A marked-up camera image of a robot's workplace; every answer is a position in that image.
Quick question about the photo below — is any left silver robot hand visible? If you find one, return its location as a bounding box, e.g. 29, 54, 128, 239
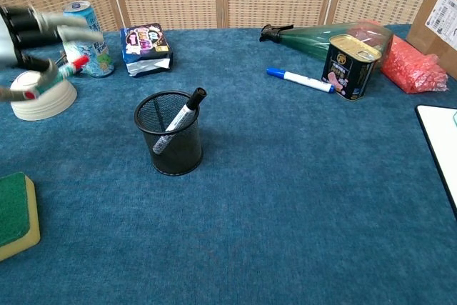
0, 4, 104, 103

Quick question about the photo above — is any red whiteboard marker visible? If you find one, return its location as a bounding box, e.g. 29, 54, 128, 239
23, 55, 90, 101

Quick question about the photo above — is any black whiteboard marker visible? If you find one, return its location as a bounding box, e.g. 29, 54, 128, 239
152, 86, 208, 154

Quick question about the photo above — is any black mesh pen cup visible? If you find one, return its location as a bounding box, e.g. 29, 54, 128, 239
134, 90, 204, 176

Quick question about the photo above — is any blue whiteboard marker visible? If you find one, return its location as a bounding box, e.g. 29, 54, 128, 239
266, 66, 336, 94

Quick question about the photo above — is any beige upturned bowl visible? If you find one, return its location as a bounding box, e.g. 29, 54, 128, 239
9, 69, 78, 121

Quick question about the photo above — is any light blue drink can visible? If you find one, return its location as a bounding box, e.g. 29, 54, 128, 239
62, 0, 116, 79

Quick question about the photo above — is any black purple snack packet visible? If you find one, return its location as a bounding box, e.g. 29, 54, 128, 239
119, 22, 175, 78

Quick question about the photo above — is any green yellow sponge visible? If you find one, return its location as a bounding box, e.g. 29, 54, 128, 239
0, 171, 41, 262

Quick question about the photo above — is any green spray bottle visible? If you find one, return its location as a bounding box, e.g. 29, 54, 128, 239
259, 21, 394, 63

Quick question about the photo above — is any blue table cloth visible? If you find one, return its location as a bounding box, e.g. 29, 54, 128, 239
0, 24, 457, 305

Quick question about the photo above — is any black luncheon meat can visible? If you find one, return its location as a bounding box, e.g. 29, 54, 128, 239
321, 34, 383, 102

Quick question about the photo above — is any red bubble wrap roll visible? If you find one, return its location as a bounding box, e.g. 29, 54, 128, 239
356, 20, 449, 94

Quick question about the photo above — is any brown cardboard box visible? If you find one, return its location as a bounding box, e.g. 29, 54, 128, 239
406, 0, 457, 81

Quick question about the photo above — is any white board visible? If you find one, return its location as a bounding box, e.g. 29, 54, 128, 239
414, 104, 457, 220

